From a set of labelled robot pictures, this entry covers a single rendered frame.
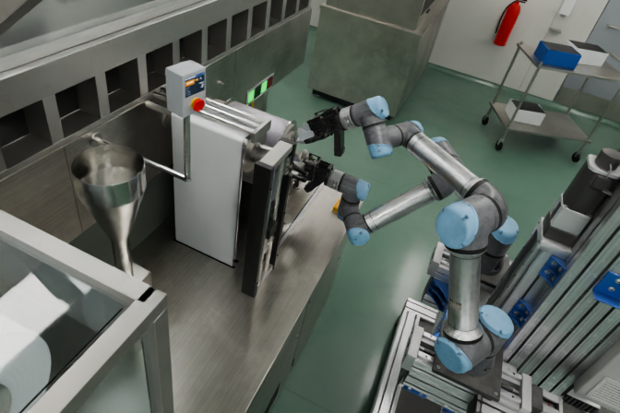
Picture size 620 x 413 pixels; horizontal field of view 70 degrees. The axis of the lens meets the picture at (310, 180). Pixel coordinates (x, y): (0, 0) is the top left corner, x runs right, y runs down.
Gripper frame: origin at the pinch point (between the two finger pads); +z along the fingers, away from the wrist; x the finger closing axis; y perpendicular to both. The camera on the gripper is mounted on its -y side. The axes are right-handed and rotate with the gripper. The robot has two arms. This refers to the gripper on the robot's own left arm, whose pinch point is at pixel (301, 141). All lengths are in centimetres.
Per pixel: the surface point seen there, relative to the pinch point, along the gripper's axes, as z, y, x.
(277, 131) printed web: 2.4, 8.2, 6.4
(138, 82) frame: 13, 44, 38
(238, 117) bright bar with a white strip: -6.0, 22.1, 30.4
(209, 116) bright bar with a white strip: -0.2, 26.2, 34.3
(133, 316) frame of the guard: -36, 16, 103
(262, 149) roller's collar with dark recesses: -6.1, 10.0, 28.5
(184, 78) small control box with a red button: -25, 39, 60
